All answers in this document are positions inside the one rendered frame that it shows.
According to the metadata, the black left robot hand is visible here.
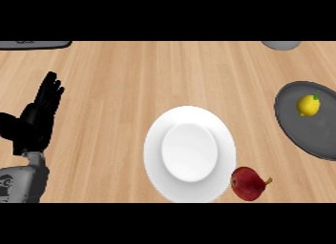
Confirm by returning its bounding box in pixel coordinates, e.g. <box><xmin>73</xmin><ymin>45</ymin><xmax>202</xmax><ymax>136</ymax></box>
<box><xmin>0</xmin><ymin>71</ymin><xmax>67</xmax><ymax>156</ymax></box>

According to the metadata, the white plate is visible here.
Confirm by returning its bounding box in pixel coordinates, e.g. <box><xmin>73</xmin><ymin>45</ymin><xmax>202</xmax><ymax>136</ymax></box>
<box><xmin>143</xmin><ymin>105</ymin><xmax>239</xmax><ymax>204</ymax></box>

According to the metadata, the yellow lemon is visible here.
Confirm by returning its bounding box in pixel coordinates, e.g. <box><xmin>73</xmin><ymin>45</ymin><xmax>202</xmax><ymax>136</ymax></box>
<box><xmin>295</xmin><ymin>90</ymin><xmax>321</xmax><ymax>117</ymax></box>

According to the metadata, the dark grey pan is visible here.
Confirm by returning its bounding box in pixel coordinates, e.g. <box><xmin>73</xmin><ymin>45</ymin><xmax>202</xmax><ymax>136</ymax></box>
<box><xmin>274</xmin><ymin>80</ymin><xmax>336</xmax><ymax>162</ymax></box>

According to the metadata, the grey flat appliance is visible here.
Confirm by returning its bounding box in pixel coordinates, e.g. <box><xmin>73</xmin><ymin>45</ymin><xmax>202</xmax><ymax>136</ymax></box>
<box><xmin>0</xmin><ymin>40</ymin><xmax>75</xmax><ymax>51</ymax></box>

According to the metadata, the red apple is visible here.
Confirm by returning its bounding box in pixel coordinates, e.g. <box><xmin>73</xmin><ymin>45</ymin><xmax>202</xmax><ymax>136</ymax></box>
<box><xmin>230</xmin><ymin>166</ymin><xmax>274</xmax><ymax>202</ymax></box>

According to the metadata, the pale grey round object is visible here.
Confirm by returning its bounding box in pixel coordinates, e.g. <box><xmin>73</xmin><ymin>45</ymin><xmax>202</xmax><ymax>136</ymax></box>
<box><xmin>261</xmin><ymin>40</ymin><xmax>304</xmax><ymax>51</ymax></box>

